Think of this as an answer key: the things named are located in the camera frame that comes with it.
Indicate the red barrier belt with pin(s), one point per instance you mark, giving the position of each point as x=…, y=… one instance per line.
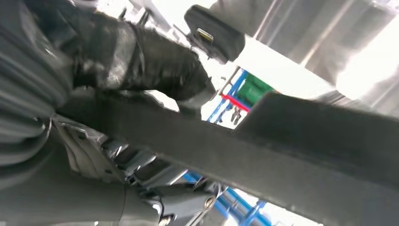
x=235, y=102

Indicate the blue metal shelf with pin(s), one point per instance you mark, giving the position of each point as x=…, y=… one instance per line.
x=238, y=84

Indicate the blue metal frame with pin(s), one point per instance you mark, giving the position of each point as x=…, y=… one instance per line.
x=233, y=202

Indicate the green plastic bin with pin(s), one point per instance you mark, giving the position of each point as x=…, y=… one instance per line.
x=254, y=90

